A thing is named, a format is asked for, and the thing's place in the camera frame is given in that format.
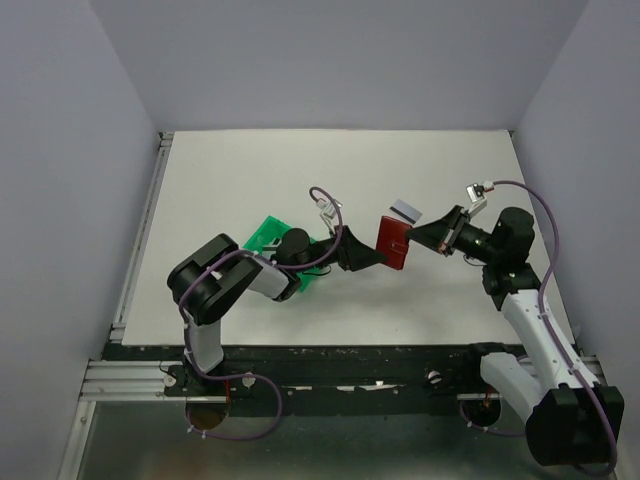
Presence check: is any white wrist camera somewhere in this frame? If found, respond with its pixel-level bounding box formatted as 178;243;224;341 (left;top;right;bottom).
315;198;342;229
466;180;495;218

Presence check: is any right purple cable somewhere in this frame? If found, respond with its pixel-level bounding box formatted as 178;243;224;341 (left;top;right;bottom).
459;178;619;474

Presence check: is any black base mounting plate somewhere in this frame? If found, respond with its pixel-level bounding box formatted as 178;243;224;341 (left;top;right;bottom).
162;342;521;419

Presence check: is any left aluminium rail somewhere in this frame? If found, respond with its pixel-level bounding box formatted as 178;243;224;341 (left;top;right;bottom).
107;132;175;344

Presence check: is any green plastic card tray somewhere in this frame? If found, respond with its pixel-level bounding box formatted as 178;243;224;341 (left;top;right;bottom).
243;216;324;293

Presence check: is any aluminium rail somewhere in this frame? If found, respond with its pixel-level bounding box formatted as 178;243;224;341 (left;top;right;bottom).
80;357;605;403
107;132;175;344

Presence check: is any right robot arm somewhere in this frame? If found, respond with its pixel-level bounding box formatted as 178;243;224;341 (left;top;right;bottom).
406;206;624;473

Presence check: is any red card holder wallet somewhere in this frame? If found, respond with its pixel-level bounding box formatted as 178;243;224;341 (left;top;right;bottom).
376;216;411;270

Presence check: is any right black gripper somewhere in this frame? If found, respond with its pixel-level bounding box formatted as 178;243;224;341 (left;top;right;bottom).
406;205;502;264

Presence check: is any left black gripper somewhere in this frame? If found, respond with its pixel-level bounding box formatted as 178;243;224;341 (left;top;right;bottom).
295;224;387;274

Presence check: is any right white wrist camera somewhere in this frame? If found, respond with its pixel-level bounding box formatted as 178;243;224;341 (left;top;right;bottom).
466;180;495;218

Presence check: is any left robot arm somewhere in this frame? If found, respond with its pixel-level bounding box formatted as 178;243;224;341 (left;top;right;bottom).
167;225;387;395

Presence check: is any front aluminium rail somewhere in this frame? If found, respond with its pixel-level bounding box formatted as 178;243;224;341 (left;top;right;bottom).
80;357;605;403

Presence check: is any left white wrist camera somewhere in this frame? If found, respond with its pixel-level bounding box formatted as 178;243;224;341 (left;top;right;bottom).
315;198;342;229

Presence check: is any white magnetic stripe card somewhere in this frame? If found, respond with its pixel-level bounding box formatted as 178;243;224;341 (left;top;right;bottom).
389;199;422;225

